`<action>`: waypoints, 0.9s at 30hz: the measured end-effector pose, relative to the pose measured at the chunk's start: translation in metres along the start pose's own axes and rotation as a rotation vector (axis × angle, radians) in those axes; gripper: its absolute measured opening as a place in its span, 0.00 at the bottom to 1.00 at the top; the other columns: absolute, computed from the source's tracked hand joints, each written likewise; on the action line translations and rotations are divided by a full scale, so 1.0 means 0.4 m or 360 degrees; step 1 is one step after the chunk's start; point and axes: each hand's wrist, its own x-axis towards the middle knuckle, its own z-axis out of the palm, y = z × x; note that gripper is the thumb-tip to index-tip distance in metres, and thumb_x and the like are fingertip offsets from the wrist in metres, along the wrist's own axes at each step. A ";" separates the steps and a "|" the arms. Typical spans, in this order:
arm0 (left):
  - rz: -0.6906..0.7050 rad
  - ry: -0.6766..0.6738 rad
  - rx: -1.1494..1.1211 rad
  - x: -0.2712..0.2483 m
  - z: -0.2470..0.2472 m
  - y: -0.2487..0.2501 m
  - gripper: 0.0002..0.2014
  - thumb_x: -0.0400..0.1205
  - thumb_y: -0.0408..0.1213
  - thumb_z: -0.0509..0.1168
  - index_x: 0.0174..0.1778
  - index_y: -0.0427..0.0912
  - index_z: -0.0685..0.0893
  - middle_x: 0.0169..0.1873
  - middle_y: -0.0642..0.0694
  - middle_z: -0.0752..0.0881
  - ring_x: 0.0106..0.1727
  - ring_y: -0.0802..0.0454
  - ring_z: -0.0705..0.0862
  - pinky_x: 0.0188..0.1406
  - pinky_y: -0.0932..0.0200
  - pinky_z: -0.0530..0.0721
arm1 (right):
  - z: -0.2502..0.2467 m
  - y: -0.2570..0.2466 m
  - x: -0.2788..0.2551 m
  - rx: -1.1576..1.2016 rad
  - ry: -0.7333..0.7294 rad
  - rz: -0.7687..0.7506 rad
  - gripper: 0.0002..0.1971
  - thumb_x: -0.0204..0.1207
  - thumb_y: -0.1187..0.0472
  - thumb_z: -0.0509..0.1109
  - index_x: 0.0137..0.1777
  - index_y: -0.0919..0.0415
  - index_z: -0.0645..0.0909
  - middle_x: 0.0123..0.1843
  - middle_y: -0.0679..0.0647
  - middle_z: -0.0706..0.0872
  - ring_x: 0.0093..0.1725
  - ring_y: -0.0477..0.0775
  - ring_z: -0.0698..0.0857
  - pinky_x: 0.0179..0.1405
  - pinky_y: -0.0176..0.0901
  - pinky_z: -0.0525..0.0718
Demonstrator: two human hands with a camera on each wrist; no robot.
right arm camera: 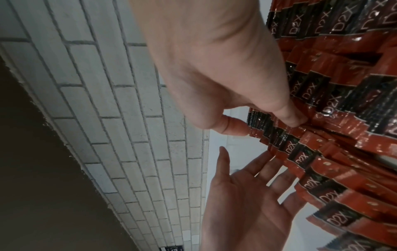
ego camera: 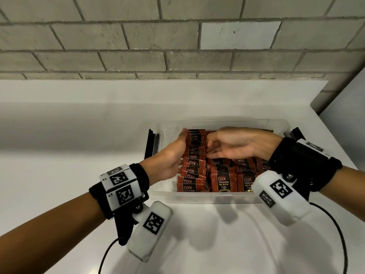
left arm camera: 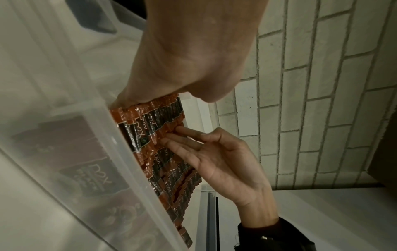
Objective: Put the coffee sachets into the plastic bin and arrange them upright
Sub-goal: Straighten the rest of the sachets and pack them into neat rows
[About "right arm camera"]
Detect person's left hand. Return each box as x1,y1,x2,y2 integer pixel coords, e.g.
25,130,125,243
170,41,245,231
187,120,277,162
200,146,312,251

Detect pile of red black sachets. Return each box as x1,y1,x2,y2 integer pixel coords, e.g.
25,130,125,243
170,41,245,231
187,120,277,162
246,0,397,251

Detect person's right hand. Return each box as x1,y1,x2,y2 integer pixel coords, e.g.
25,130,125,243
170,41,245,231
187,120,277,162
129,0,310,136

